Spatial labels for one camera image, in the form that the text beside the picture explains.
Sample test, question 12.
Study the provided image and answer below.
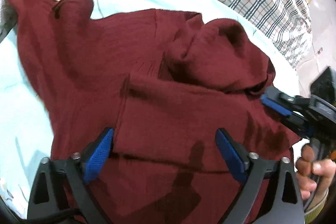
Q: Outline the dark red knit sweater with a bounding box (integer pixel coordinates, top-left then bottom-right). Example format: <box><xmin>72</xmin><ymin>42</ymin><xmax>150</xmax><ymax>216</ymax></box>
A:
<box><xmin>16</xmin><ymin>0</ymin><xmax>298</xmax><ymax>223</ymax></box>

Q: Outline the person's right hand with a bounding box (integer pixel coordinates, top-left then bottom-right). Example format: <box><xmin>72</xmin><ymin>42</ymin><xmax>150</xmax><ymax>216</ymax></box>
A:
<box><xmin>295</xmin><ymin>144</ymin><xmax>335</xmax><ymax>204</ymax></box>

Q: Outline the light blue floral bed sheet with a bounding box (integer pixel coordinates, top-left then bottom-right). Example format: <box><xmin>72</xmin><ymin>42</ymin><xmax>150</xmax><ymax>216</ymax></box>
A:
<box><xmin>1</xmin><ymin>0</ymin><xmax>298</xmax><ymax>216</ymax></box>

